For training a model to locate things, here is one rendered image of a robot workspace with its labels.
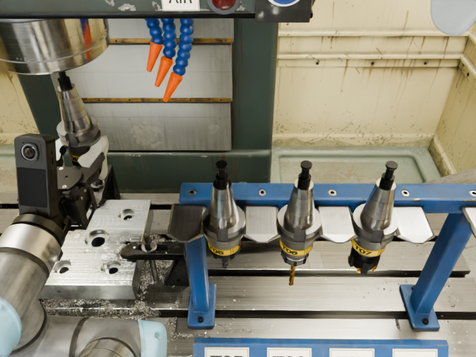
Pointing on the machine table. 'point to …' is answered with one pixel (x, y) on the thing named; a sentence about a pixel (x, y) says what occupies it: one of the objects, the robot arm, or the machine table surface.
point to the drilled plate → (93, 236)
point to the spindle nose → (51, 44)
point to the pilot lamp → (223, 4)
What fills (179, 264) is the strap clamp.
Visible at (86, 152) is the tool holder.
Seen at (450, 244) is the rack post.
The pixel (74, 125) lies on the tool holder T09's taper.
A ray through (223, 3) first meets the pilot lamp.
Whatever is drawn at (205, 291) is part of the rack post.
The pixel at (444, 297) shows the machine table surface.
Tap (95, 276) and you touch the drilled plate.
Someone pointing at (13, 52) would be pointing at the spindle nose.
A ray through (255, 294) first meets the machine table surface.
